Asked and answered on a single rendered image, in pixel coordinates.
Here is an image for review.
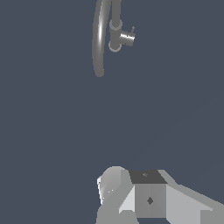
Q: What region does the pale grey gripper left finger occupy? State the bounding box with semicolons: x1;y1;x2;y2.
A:
95;165;137;224

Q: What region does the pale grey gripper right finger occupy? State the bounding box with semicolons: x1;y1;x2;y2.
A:
128;168;224;224

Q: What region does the shiny metal faucet handle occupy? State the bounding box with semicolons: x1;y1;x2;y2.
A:
119;25;137;47

